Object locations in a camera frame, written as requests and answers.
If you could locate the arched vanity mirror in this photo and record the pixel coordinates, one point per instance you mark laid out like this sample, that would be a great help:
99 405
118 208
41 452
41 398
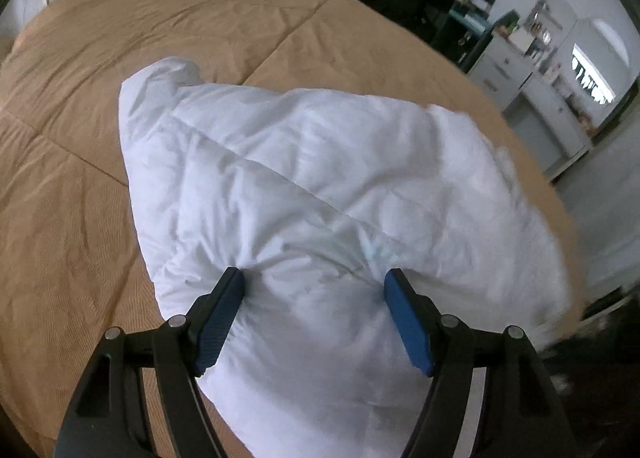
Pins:
594 69

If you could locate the white quilted puffer jacket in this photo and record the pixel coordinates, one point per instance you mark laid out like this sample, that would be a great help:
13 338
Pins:
315 195

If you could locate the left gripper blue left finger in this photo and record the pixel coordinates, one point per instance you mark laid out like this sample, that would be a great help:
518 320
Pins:
107 414

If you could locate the black storage shelf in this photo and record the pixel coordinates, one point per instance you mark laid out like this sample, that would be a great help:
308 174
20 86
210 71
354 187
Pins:
463 28

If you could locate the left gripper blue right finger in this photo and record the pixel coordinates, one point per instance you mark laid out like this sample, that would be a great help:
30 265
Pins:
521 413

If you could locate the white drawer cabinet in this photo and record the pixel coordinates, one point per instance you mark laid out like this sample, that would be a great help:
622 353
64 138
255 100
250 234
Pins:
534 110

